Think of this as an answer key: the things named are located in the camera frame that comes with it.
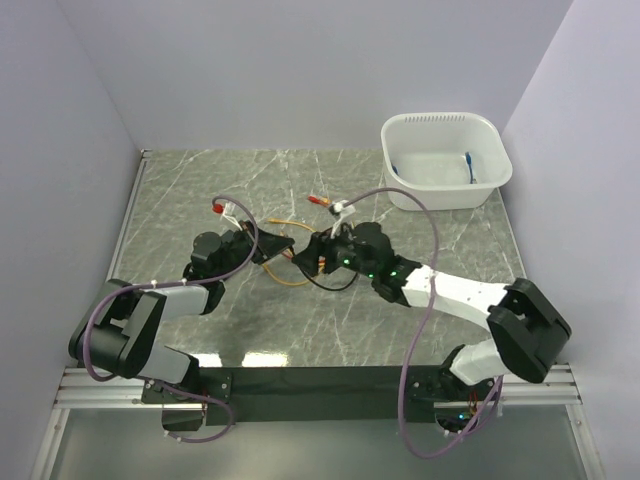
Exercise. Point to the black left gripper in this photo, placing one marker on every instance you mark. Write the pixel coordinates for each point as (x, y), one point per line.
(270, 245)

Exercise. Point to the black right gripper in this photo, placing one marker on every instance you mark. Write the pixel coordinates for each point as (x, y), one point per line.
(321, 244)

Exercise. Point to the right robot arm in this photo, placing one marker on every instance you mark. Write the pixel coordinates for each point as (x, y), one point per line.
(527, 333)

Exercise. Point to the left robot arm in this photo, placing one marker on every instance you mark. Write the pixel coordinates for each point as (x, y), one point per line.
(119, 330)

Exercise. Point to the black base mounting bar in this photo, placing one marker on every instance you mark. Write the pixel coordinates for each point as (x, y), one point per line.
(266, 394)

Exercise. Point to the white plastic basin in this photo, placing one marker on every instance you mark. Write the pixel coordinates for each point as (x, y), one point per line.
(447, 160)

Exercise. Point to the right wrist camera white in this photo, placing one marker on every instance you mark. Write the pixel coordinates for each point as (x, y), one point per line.
(340, 210)

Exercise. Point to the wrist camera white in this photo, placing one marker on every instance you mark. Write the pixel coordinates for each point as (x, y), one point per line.
(226, 210)
(340, 210)

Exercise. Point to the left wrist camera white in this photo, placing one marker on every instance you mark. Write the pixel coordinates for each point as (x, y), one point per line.
(226, 210)

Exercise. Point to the aluminium frame rail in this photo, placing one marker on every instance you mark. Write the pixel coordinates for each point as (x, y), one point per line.
(77, 390)

